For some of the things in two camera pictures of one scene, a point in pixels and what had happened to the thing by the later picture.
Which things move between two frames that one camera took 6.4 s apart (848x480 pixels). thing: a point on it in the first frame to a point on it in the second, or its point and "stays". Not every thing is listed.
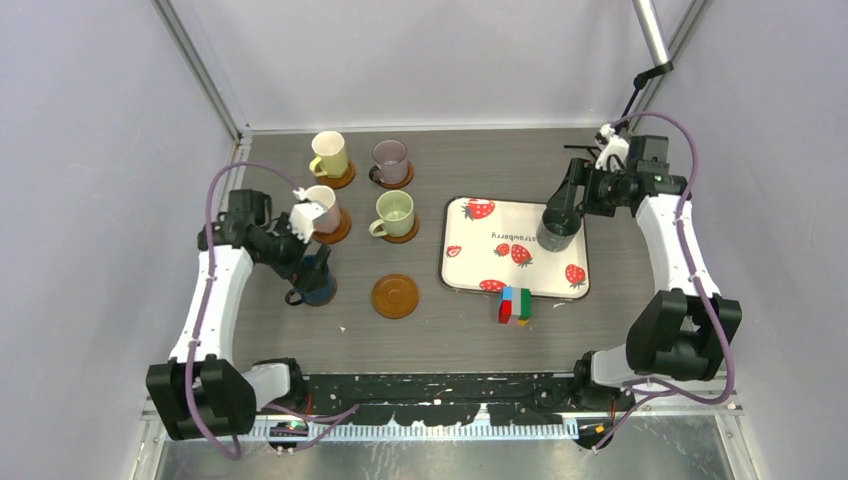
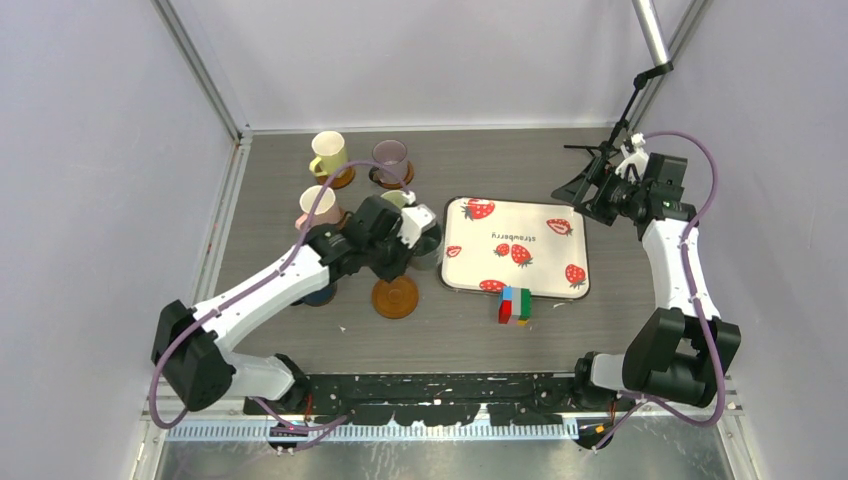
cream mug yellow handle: [332, 155] stays
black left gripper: [301, 248] to [404, 252]
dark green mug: [557, 228] to [428, 251]
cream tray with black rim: [489, 243] stays
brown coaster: [337, 183] stays
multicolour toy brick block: [514, 305] stays
